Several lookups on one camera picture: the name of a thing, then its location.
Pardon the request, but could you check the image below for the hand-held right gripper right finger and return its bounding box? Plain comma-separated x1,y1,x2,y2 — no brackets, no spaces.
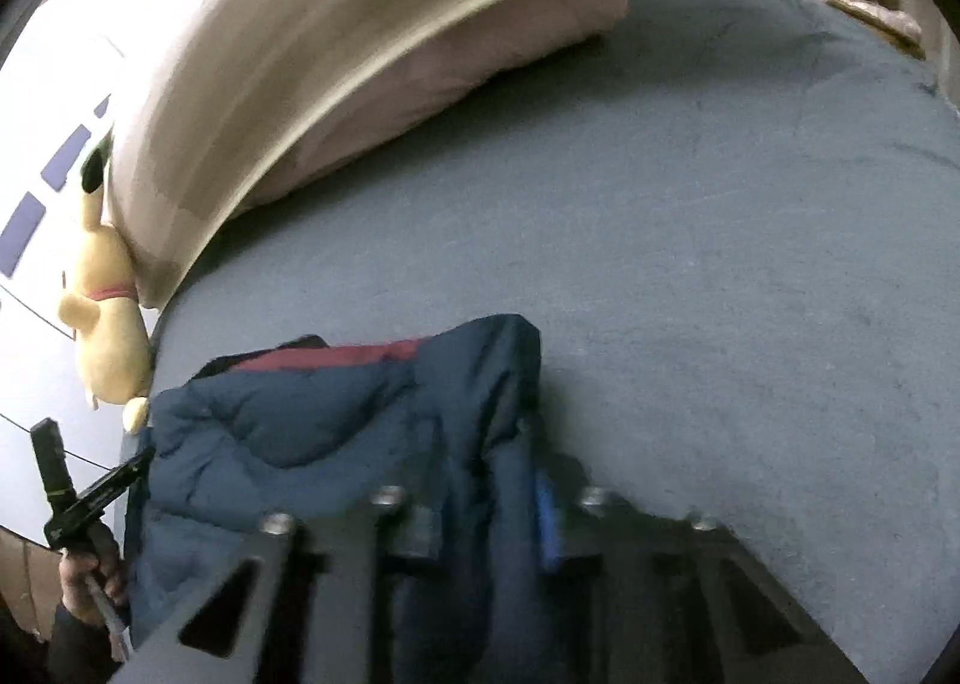
532,470,871,684

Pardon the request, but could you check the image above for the beige headboard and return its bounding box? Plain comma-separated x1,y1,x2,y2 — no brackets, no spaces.
105,0,848,310

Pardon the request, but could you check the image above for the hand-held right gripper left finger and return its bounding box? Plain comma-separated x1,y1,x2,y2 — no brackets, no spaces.
109,485,451,684

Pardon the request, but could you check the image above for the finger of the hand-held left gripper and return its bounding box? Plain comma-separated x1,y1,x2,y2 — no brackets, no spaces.
69,448,157,516
30,418,76,505

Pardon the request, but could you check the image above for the person's left forearm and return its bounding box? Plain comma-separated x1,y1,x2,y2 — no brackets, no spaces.
46,601,132,684

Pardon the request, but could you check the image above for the grey bed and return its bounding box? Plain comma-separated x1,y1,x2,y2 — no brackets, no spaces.
120,0,960,684

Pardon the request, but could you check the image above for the yellow plush toy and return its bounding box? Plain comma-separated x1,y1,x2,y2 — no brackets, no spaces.
58,136,155,434

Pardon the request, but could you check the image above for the blue puffer jacket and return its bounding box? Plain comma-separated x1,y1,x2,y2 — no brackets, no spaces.
120,313,571,684

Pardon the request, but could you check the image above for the pink pillow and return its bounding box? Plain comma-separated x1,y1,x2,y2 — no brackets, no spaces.
247,0,631,209

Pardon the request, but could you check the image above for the person's left hand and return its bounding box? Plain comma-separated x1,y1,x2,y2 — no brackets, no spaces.
60,525,130,619

